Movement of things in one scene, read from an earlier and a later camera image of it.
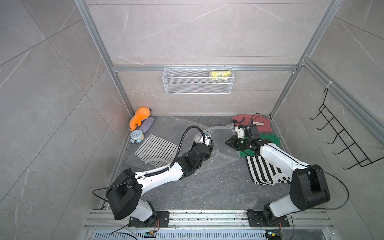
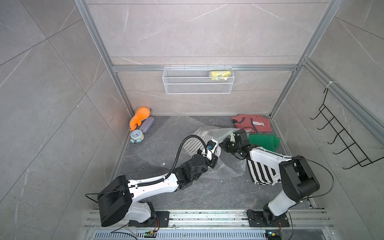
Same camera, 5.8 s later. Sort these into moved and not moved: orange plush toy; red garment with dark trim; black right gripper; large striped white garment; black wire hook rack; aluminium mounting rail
Moved: black right gripper; large striped white garment
Not moved: aluminium mounting rail; red garment with dark trim; orange plush toy; black wire hook rack
